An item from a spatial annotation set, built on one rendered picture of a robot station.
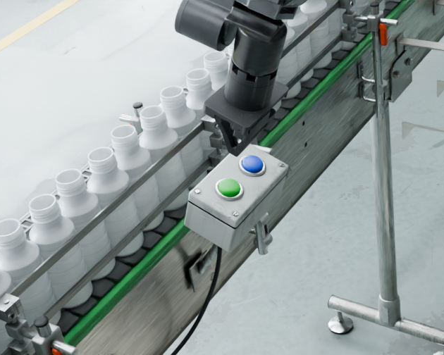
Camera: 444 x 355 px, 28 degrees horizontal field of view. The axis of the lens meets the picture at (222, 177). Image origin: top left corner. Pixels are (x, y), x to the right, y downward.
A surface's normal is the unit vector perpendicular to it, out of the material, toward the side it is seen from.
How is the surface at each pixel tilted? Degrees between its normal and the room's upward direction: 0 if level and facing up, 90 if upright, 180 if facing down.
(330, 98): 90
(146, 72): 0
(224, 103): 20
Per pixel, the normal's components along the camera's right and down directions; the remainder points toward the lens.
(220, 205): 0.14, -0.69
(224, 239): -0.55, 0.54
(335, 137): 0.82, 0.22
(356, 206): -0.15, -0.81
